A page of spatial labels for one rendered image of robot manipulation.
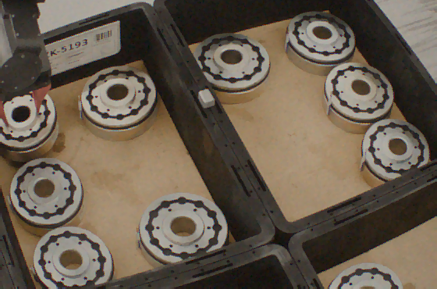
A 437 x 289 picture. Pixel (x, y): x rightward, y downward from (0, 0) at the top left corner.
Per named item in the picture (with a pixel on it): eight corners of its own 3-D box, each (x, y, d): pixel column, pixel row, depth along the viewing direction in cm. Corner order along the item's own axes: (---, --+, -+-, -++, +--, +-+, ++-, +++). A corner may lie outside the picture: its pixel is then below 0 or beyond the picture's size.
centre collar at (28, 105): (2, 108, 99) (1, 105, 98) (33, 98, 100) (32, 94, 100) (9, 135, 96) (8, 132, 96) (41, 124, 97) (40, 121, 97)
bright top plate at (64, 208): (2, 173, 95) (1, 170, 95) (67, 151, 98) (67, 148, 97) (23, 234, 89) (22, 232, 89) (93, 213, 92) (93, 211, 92)
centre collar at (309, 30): (300, 25, 113) (300, 23, 112) (330, 21, 114) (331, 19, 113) (313, 49, 110) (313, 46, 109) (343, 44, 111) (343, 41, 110)
